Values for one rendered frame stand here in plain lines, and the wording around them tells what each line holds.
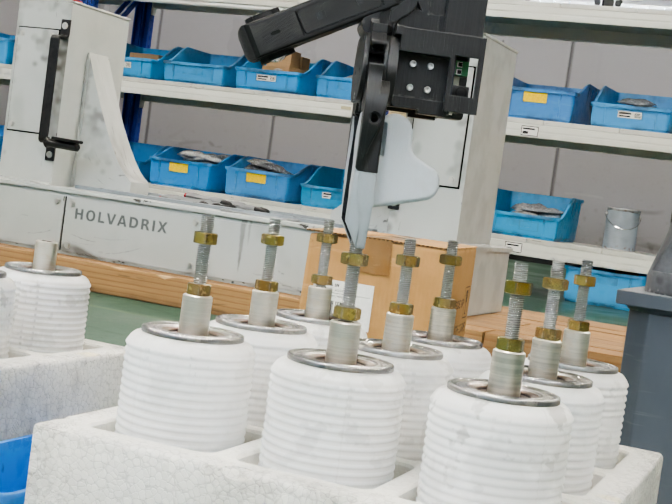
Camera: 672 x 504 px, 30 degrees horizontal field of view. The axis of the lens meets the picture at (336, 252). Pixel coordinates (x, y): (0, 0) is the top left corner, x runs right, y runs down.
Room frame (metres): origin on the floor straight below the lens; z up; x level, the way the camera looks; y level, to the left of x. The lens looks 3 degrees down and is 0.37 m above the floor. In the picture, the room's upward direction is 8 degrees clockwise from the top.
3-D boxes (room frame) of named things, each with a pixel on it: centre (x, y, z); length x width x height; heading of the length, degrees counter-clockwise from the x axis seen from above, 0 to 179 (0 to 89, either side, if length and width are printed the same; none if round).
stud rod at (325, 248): (1.14, 0.01, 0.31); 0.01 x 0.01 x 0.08
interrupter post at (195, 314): (0.92, 0.10, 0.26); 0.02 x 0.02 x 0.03
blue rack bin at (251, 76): (6.48, 0.37, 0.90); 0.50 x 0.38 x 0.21; 157
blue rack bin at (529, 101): (5.95, -0.90, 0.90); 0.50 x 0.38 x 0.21; 157
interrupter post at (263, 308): (1.03, 0.05, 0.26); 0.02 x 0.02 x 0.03
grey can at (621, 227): (5.71, -1.27, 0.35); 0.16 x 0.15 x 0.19; 67
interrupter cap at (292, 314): (1.14, 0.01, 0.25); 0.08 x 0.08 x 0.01
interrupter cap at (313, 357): (0.87, -0.01, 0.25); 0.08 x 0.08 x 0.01
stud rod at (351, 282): (0.87, -0.01, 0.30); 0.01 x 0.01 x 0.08
